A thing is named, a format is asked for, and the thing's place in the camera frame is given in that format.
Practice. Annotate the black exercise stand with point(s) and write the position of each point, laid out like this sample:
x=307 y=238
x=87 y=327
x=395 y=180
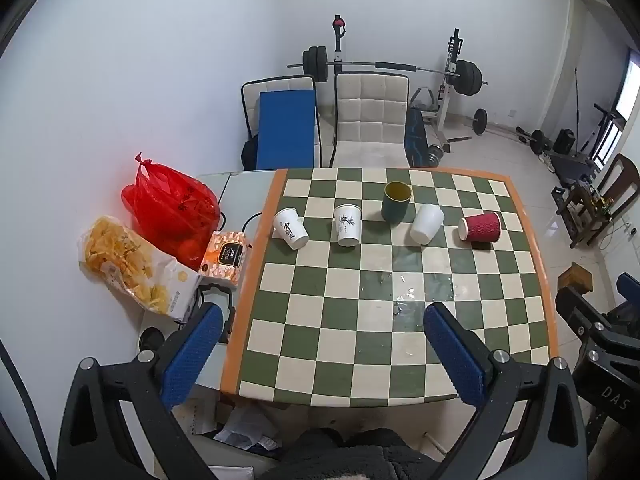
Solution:
x=602 y=127

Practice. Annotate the orange white tissue box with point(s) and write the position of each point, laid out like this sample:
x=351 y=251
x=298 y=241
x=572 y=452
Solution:
x=225 y=257

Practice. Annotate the plain white paper cup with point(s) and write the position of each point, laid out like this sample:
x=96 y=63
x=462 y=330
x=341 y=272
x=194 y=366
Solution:
x=427 y=224

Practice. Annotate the barbell with black plates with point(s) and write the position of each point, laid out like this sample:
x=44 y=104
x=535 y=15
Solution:
x=317 y=62

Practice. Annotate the small barbell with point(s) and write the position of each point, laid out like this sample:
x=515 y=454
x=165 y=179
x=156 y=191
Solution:
x=480 y=121

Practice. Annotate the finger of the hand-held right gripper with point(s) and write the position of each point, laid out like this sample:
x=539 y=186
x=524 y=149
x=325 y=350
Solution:
x=582 y=312
x=631 y=291

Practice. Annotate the beige padded chair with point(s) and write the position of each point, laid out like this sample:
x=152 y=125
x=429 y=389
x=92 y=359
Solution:
x=370 y=115

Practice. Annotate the red ribbed paper cup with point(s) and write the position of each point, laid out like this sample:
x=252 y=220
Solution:
x=481 y=229

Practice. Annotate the round black table grommet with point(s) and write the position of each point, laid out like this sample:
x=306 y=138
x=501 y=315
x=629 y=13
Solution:
x=151 y=338

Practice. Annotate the black speaker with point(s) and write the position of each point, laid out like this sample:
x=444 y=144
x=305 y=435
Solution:
x=565 y=141

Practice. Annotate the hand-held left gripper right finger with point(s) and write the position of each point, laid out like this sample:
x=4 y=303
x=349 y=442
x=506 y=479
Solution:
x=455 y=355

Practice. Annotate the black table clamp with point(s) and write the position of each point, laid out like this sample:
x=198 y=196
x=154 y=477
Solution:
x=220 y=292

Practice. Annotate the black weight bench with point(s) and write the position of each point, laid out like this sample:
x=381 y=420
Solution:
x=416 y=135

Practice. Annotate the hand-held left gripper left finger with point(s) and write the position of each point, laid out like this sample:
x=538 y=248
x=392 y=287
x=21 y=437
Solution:
x=195 y=355

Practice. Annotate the dark wooden chair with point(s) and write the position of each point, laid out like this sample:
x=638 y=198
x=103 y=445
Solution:
x=620 y=180

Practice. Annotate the green white checkered table mat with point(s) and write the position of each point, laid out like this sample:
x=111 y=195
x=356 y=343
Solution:
x=320 y=310

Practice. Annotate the pile of white papers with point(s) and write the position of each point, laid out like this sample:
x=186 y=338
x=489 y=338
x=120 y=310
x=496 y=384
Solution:
x=240 y=427

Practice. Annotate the red plastic bag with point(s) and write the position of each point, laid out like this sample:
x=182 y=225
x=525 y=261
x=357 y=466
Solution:
x=172 y=210

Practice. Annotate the white paper cup black print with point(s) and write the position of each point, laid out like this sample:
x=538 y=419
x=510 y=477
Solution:
x=291 y=230

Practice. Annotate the black dumbbell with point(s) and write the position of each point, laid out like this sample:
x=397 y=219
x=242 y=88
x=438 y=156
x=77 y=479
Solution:
x=436 y=154

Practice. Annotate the white paper cup plant print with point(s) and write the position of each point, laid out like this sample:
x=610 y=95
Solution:
x=347 y=226

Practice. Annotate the white barbell rack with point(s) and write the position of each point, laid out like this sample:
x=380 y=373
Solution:
x=452 y=60

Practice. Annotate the blue foam pad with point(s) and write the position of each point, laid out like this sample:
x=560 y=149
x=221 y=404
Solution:
x=286 y=130

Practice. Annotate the bag of yellow chips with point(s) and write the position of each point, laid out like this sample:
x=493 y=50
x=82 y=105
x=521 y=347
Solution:
x=130 y=260

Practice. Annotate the dark green ceramic cup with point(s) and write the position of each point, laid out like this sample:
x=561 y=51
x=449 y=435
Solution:
x=396 y=206

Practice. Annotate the brown wooden block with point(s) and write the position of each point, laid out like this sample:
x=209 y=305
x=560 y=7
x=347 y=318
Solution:
x=575 y=277

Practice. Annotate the white padded chair black trim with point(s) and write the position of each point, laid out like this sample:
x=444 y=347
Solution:
x=250 y=105

